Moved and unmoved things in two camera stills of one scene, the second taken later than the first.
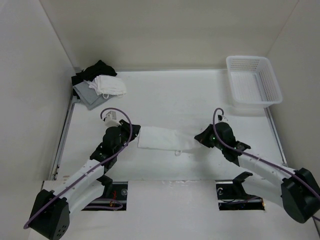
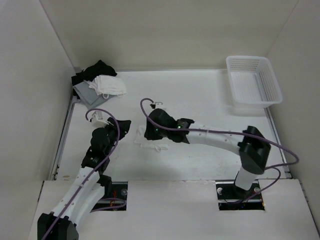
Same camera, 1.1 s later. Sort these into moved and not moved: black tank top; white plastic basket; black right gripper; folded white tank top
Moved: black right gripper
Not moved: white plastic basket; folded white tank top; black tank top
